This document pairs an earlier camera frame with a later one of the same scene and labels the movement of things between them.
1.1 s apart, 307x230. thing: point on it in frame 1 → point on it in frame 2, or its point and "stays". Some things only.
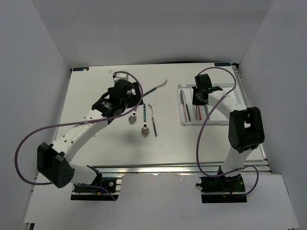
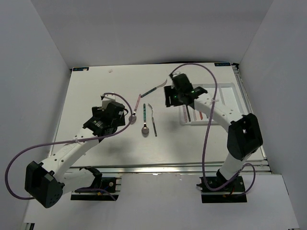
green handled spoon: (145, 130) stays
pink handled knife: (182, 101) stays
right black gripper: (194, 102) → (169, 91)
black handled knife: (188, 112) stays
